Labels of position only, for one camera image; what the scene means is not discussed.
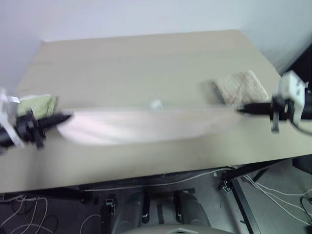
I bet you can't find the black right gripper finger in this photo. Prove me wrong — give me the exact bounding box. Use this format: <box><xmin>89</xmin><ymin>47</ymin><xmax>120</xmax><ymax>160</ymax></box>
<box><xmin>237</xmin><ymin>103</ymin><xmax>273</xmax><ymax>111</ymax></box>
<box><xmin>237</xmin><ymin>108</ymin><xmax>273</xmax><ymax>116</ymax></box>

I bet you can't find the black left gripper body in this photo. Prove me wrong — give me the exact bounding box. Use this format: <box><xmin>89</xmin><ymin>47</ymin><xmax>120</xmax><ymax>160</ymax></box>
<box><xmin>14</xmin><ymin>111</ymin><xmax>47</xmax><ymax>150</ymax></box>

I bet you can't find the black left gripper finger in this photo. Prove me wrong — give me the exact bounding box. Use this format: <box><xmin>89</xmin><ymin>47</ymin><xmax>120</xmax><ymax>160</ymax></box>
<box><xmin>40</xmin><ymin>113</ymin><xmax>74</xmax><ymax>125</ymax></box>
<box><xmin>43</xmin><ymin>115</ymin><xmax>74</xmax><ymax>130</ymax></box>

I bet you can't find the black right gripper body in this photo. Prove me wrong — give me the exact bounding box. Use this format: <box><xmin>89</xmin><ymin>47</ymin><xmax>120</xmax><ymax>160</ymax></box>
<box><xmin>270</xmin><ymin>96</ymin><xmax>295</xmax><ymax>133</ymax></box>

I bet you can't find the white towel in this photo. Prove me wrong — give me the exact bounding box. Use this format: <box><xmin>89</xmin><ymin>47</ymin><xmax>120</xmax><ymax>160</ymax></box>
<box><xmin>56</xmin><ymin>98</ymin><xmax>242</xmax><ymax>146</ymax></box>

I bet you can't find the green folded towel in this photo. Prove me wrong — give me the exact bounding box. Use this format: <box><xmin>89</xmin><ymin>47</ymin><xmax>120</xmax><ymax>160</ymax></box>
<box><xmin>17</xmin><ymin>94</ymin><xmax>59</xmax><ymax>117</ymax></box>

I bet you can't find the beige folded towel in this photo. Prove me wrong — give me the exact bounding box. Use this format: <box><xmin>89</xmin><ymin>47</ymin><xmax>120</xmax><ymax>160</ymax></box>
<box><xmin>212</xmin><ymin>70</ymin><xmax>270</xmax><ymax>106</ymax></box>

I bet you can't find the silver metal latch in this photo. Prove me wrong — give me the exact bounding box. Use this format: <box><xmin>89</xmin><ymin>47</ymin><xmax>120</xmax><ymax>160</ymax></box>
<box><xmin>105</xmin><ymin>198</ymin><xmax>116</xmax><ymax>215</ymax></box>
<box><xmin>221</xmin><ymin>180</ymin><xmax>232</xmax><ymax>194</ymax></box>

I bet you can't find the dark grey rounded shell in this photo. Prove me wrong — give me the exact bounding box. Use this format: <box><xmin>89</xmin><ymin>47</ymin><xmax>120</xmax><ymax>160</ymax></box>
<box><xmin>114</xmin><ymin>191</ymin><xmax>147</xmax><ymax>228</ymax></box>
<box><xmin>175</xmin><ymin>191</ymin><xmax>211</xmax><ymax>228</ymax></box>

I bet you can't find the grey rounded housing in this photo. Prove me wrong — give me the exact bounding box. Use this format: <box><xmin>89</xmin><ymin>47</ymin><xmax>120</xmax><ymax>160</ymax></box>
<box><xmin>118</xmin><ymin>225</ymin><xmax>235</xmax><ymax>234</ymax></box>

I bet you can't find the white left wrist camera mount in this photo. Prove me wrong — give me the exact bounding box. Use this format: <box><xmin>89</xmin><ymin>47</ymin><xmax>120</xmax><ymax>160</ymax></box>
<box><xmin>0</xmin><ymin>88</ymin><xmax>27</xmax><ymax>155</ymax></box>

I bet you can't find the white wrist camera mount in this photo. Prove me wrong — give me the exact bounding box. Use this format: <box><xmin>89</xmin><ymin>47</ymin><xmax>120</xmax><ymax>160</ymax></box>
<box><xmin>0</xmin><ymin>88</ymin><xmax>27</xmax><ymax>155</ymax></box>
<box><xmin>272</xmin><ymin>70</ymin><xmax>309</xmax><ymax>123</ymax></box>

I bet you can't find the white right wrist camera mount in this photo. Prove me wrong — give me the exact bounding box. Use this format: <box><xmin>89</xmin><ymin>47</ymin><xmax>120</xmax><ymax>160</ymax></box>
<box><xmin>272</xmin><ymin>70</ymin><xmax>309</xmax><ymax>123</ymax></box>

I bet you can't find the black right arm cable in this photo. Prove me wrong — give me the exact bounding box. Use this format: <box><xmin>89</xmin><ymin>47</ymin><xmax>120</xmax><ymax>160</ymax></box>
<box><xmin>289</xmin><ymin>118</ymin><xmax>312</xmax><ymax>137</ymax></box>

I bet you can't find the white cable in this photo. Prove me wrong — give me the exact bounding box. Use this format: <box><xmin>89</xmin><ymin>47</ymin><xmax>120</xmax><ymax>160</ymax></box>
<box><xmin>245</xmin><ymin>177</ymin><xmax>312</xmax><ymax>215</ymax></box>
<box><xmin>0</xmin><ymin>194</ymin><xmax>49</xmax><ymax>234</ymax></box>
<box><xmin>243</xmin><ymin>175</ymin><xmax>312</xmax><ymax>197</ymax></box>
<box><xmin>80</xmin><ymin>167</ymin><xmax>241</xmax><ymax>194</ymax></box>

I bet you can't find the black metal table frame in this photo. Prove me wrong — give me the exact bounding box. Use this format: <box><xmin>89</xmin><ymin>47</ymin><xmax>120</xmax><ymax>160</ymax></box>
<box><xmin>0</xmin><ymin>158</ymin><xmax>293</xmax><ymax>234</ymax></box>

